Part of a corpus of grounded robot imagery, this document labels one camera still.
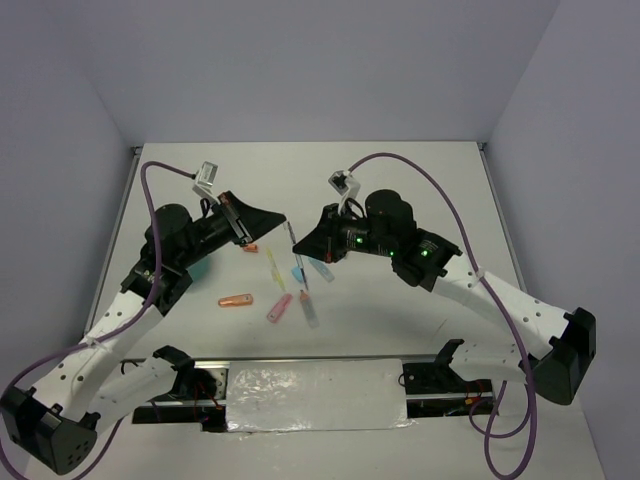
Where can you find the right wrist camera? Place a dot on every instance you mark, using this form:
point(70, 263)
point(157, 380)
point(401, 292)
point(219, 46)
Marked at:
point(346, 186)

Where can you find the pink correction tape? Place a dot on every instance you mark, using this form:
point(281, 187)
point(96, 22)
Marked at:
point(278, 310)

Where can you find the blue highlighter body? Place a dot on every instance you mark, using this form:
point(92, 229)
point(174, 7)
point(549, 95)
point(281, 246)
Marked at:
point(322, 269)

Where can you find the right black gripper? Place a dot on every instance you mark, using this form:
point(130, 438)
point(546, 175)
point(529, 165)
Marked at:
point(317, 243)

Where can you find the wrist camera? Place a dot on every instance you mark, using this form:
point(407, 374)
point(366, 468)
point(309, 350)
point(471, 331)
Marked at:
point(346, 186)
point(203, 182)

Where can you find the orange tip highlighter body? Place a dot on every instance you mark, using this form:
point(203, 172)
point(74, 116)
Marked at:
point(308, 309)

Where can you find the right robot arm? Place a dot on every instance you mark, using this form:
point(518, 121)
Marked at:
point(555, 347)

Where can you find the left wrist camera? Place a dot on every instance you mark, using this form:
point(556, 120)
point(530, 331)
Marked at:
point(203, 182)

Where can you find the yellow clear pen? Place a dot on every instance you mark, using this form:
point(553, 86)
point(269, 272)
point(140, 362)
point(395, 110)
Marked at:
point(276, 275)

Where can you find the blue marker cap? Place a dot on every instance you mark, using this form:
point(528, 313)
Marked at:
point(297, 274)

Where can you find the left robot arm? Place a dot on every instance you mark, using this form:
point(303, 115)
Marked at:
point(59, 418)

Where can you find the teal round organizer container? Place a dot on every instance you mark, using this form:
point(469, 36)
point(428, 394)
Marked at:
point(199, 270)

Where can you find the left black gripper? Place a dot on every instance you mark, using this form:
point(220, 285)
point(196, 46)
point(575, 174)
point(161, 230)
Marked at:
point(247, 223)

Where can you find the silver foil sheet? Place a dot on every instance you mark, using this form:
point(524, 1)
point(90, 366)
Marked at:
point(315, 396)

